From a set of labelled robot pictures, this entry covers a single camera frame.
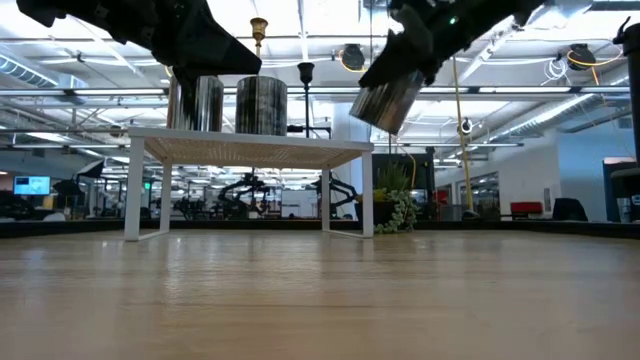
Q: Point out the black aluminium table frame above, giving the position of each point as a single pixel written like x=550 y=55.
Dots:
x=500 y=227

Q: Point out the orange candle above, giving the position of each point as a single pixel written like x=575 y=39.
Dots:
x=210 y=105
x=261 y=105

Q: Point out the white perforated metal shelf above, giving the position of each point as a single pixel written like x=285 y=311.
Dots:
x=240 y=145

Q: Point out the black chair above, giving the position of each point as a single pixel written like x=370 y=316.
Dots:
x=570 y=209

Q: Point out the gold candlestick holder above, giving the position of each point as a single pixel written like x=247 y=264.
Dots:
x=258 y=27

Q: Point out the black background robot arm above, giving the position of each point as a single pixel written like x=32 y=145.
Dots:
x=240 y=192
x=340 y=192

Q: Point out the black candlestick holder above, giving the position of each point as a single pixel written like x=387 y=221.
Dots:
x=306 y=72

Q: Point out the grey candle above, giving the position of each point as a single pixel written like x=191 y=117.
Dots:
x=387 y=107

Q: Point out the potted succulent plant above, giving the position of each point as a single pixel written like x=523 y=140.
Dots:
x=392 y=200

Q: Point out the blue computer monitor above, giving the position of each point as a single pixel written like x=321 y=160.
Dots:
x=31 y=185

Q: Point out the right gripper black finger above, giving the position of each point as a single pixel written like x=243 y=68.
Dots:
x=405 y=62
x=412 y=27

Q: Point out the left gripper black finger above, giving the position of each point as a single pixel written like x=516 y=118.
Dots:
x=186 y=95
x=210 y=47

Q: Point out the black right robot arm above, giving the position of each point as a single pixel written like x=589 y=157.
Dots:
x=634 y=100

